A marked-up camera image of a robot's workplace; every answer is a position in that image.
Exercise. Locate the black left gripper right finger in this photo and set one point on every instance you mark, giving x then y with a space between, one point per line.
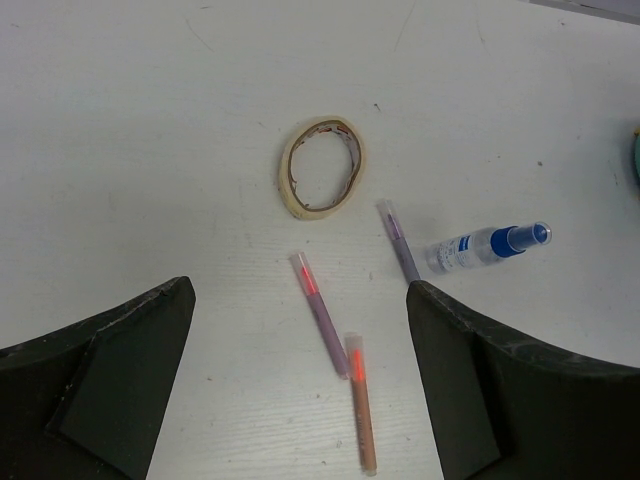
505 405

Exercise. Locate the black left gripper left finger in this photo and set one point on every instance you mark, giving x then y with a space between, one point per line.
88 401

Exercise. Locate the purple clear-capped pen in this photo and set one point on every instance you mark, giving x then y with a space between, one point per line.
398 241

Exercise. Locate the small blue-capped spray bottle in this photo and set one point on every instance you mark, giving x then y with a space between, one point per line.
485 247

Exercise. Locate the pink-tipped purple pen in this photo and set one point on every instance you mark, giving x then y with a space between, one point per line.
322 317

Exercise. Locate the beige masking tape roll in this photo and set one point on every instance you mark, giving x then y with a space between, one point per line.
287 185

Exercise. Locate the teal round divided organizer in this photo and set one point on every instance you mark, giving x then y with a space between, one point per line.
635 156

